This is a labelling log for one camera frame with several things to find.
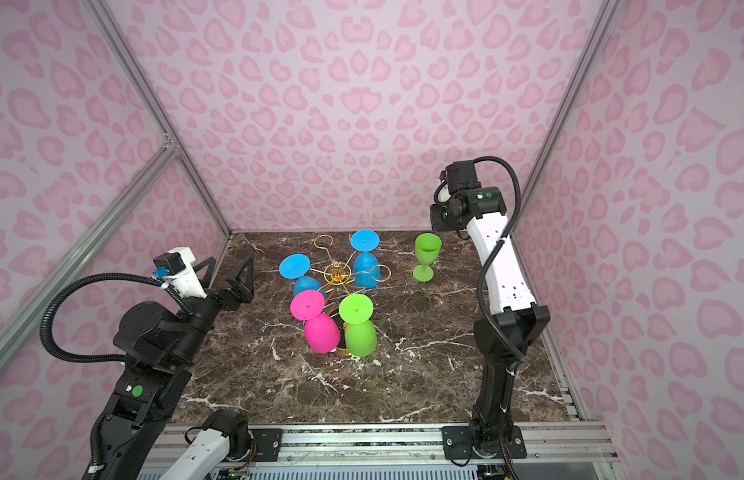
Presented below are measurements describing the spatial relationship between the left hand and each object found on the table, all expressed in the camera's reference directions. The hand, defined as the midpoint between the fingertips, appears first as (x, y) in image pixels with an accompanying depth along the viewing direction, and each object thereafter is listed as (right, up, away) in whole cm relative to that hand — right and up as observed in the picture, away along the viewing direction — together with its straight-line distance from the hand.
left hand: (230, 255), depth 59 cm
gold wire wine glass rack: (+20, -5, +12) cm, 24 cm away
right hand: (+46, +11, +22) cm, 52 cm away
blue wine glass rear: (+26, +4, +18) cm, 32 cm away
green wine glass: (+44, +2, +36) cm, 57 cm away
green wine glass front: (+24, -12, +5) cm, 28 cm away
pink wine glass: (+15, -18, +13) cm, 27 cm away
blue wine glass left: (+9, -3, +13) cm, 16 cm away
